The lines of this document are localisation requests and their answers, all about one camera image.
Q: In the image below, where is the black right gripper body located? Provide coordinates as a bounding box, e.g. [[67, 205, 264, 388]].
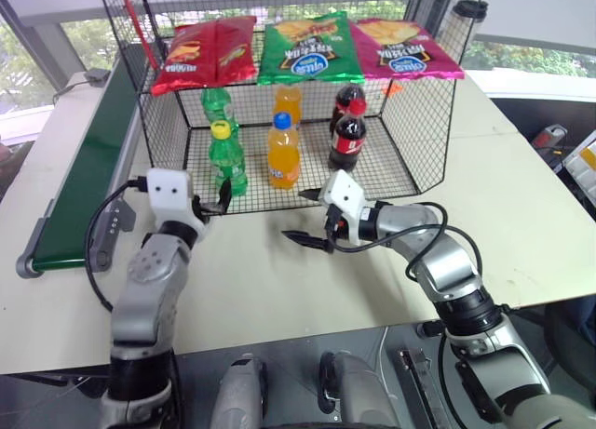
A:
[[323, 204, 349, 243]]

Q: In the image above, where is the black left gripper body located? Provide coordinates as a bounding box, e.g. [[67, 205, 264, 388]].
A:
[[191, 194, 224, 220]]

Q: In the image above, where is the green conveyor belt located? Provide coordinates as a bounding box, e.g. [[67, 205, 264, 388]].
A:
[[16, 42, 162, 279]]

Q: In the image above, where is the green soda bottle yellow cap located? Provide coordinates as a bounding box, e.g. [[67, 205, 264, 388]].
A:
[[208, 120, 250, 198]]

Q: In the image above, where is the orange soda bottle blue cap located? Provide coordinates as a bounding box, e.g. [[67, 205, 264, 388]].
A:
[[266, 113, 302, 191]]

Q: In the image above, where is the cola bottle red cap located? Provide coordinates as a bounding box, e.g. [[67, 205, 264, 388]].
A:
[[328, 99, 368, 173]]

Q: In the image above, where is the green chips bag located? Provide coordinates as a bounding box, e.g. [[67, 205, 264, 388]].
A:
[[257, 10, 366, 86]]

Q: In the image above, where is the red chips bag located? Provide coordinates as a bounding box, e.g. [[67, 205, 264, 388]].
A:
[[149, 15, 259, 97]]

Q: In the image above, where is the grey rounded robot leg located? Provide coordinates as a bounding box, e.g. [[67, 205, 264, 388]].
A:
[[217, 354, 270, 429], [318, 349, 412, 429]]

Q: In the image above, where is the pink chips bag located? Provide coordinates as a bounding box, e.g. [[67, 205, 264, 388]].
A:
[[349, 18, 466, 81]]

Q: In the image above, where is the grey power adapter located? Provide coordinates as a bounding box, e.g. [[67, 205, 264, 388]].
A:
[[83, 68, 110, 87]]

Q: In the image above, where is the red plastic strip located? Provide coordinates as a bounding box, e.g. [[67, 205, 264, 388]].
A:
[[121, 0, 160, 72]]

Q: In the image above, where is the black bar under table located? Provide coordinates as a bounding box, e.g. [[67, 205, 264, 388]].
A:
[[398, 348, 451, 429]]

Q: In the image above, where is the white cup black lid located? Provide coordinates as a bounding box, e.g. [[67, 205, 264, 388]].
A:
[[437, 0, 489, 73]]

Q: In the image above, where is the red grey tool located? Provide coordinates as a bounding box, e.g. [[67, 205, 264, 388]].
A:
[[533, 124, 569, 152]]

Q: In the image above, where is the plastic parts box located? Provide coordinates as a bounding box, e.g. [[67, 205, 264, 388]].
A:
[[560, 130, 596, 198]]

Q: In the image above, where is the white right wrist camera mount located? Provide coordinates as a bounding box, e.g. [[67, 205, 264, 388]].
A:
[[319, 169, 376, 245]]

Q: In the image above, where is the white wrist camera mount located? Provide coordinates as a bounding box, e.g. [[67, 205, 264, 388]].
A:
[[319, 169, 376, 245], [146, 168, 210, 229]]

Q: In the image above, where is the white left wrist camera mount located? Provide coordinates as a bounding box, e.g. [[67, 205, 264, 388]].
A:
[[146, 168, 210, 229]]

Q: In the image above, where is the grey conveyor control bracket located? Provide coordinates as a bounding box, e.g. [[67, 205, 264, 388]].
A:
[[86, 199, 136, 273]]

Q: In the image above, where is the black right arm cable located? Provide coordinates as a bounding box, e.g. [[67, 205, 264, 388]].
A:
[[332, 202, 486, 281]]

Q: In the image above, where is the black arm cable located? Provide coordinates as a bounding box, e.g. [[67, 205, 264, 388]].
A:
[[85, 176, 149, 312], [332, 202, 486, 281]]

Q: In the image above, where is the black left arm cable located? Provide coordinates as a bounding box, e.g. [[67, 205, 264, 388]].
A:
[[85, 176, 149, 312]]

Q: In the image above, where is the black wire mesh rack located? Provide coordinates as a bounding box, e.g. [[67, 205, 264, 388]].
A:
[[95, 0, 488, 216]]

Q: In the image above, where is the grey adapter cable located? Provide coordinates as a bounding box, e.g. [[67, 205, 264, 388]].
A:
[[50, 77, 89, 107]]

